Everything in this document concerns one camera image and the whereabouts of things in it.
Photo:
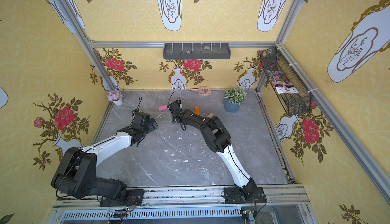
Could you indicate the natural wooden block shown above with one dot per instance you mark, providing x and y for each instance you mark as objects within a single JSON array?
[{"x": 209, "y": 114}]

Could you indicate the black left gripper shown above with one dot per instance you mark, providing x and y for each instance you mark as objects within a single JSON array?
[{"x": 151, "y": 123}]

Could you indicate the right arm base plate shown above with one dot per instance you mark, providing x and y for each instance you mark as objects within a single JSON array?
[{"x": 232, "y": 195}]

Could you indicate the orange wooden block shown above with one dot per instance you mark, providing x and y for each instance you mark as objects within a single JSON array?
[{"x": 197, "y": 110}]

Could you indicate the aluminium front rail frame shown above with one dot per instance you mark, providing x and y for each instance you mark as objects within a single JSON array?
[{"x": 277, "y": 204}]

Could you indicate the printed packet in basket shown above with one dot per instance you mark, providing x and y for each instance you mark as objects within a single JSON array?
[{"x": 282, "y": 83}]

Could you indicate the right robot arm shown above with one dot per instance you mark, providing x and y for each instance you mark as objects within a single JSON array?
[{"x": 218, "y": 140}]

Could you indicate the green artificial plant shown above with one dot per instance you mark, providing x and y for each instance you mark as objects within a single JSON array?
[{"x": 236, "y": 95}]

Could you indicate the grey wall shelf tray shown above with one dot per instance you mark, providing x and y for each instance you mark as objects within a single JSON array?
[{"x": 197, "y": 51}]

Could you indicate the pink wooden block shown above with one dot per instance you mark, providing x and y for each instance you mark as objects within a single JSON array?
[{"x": 163, "y": 108}]

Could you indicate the blue plant pot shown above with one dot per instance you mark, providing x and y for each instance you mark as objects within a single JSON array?
[{"x": 231, "y": 107}]

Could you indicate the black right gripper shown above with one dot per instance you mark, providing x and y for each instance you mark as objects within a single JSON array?
[{"x": 174, "y": 108}]

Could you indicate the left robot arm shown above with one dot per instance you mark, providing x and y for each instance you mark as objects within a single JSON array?
[{"x": 76, "y": 174}]

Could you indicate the pink plastic scoop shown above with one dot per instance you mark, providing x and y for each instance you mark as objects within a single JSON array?
[{"x": 203, "y": 91}]

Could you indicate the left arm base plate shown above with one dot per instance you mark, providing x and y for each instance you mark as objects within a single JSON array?
[{"x": 132, "y": 197}]

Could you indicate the small pink flower pot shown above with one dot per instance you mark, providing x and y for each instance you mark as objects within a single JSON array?
[{"x": 115, "y": 96}]

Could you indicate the black wire basket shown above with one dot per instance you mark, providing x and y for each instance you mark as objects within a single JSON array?
[{"x": 292, "y": 103}]

